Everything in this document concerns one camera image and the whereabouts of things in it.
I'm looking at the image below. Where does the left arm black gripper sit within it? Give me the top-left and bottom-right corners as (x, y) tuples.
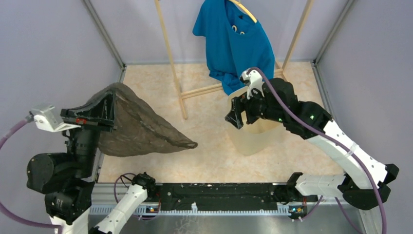
(62, 86), (118, 176)

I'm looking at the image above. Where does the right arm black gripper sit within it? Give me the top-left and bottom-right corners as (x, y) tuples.
(225, 83), (285, 129)

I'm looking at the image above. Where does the cream plastic trash bin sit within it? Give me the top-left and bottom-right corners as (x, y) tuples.
(225, 86), (284, 156)

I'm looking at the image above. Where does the dark translucent trash bag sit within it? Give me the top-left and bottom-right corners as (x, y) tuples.
(87, 82), (198, 157)

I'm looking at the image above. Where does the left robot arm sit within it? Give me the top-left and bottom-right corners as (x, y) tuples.
(27, 117), (156, 234)

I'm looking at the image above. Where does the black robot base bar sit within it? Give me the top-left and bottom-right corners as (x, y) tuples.
(151, 183), (288, 212)

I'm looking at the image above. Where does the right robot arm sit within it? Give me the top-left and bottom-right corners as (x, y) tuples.
(60, 67), (399, 210)

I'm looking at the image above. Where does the wooden clothes rack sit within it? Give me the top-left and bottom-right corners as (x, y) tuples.
(154, 0), (315, 120)

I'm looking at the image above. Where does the blue t-shirt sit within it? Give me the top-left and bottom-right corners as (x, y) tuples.
(192, 0), (275, 95)

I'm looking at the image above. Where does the wooden clothes hanger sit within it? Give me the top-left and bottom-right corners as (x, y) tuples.
(229, 0), (258, 23)

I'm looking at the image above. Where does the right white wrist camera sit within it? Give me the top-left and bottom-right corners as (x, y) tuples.
(240, 67), (264, 100)

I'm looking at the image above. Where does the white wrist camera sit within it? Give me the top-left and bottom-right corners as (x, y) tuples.
(240, 67), (264, 100)
(30, 104), (80, 133)

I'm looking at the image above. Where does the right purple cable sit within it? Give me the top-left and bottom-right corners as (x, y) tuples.
(246, 67), (388, 234)

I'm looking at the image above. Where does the purple cable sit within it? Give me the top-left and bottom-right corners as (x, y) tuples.
(246, 67), (388, 234)
(0, 118), (63, 234)

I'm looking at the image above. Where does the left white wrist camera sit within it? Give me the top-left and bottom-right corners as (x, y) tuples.
(30, 104), (80, 133)

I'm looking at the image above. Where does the aluminium corner frame post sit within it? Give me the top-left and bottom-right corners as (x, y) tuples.
(82, 0), (127, 82)

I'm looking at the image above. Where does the right aluminium corner post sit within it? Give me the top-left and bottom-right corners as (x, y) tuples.
(311, 0), (356, 113)

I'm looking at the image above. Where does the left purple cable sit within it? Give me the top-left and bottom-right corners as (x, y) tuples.
(0, 118), (63, 234)

